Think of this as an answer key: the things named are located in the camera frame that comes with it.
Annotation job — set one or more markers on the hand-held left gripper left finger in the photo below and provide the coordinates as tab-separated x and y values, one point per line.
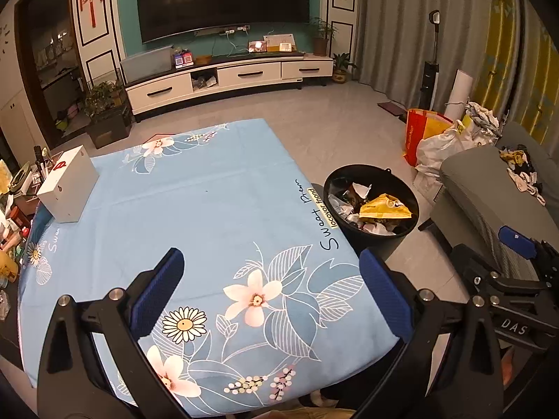
159	288

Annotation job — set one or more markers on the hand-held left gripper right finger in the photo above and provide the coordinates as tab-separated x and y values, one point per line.
386	297

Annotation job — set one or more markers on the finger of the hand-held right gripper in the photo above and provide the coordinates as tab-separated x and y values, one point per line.
511	286
515	236

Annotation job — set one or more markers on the black plastic bucket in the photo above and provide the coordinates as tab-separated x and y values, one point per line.
349	238

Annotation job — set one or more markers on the white tissue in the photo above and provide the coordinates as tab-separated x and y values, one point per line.
376	227

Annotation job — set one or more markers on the yellow snack bag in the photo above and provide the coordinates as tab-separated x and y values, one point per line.
386	207

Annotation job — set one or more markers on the white plastic bag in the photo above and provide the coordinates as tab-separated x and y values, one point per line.
337	205

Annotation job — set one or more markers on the grey sofa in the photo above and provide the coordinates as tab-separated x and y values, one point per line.
471	200

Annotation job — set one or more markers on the pile of socks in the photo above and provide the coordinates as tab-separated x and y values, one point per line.
522	172

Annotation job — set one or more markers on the white plastic sack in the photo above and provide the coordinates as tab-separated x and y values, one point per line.
441	152

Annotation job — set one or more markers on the patterned white cloth bundle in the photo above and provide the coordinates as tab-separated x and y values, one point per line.
482	120

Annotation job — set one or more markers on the white cardboard box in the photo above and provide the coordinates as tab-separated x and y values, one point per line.
65	183

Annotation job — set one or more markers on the red yellow shopping bag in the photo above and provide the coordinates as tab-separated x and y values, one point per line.
417	135

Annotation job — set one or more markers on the white paper roll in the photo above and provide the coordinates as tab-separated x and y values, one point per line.
460	91

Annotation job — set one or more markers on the clutter of bottles and jars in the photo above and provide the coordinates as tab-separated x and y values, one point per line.
13	227

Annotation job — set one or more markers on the dark plant stand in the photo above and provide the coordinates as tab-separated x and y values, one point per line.
109	131

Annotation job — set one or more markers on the brown floor mat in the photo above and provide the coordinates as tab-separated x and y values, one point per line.
391	109

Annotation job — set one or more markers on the upright vacuum cleaner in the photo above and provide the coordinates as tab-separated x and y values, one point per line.
430	78

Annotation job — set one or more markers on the yellow patterned curtain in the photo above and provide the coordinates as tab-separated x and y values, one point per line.
515	43

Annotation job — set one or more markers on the bushy potted plant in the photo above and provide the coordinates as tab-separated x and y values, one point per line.
102	98

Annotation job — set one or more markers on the grey rectangular panel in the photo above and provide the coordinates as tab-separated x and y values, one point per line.
146	64

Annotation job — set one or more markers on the small potted plant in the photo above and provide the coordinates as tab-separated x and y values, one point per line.
343	70

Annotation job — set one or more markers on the white television cabinet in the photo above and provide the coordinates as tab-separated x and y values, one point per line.
249	74

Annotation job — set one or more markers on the grey curtain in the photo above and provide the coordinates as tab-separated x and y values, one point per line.
393	30

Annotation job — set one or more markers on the tall potted plant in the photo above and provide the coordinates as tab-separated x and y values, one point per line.
322	39

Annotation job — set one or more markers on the white power strip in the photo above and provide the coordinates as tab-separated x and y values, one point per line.
233	30

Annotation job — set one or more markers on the black flat television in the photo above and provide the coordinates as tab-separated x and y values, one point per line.
227	0

